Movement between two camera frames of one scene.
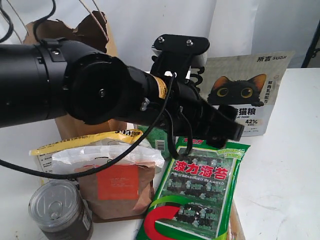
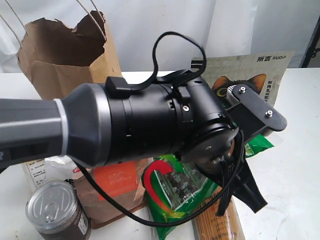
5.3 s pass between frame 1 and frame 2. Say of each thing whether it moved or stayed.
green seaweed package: moved
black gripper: moved
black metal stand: stayed
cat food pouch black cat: stayed
